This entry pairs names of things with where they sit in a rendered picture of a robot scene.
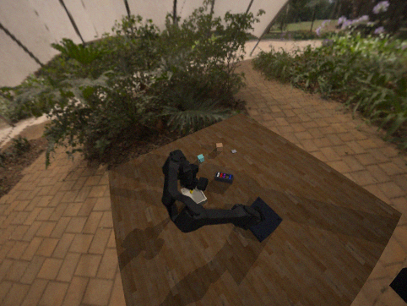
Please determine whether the small teal cube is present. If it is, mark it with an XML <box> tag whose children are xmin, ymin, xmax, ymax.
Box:
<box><xmin>197</xmin><ymin>154</ymin><xmax>204</xmax><ymax>163</ymax></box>

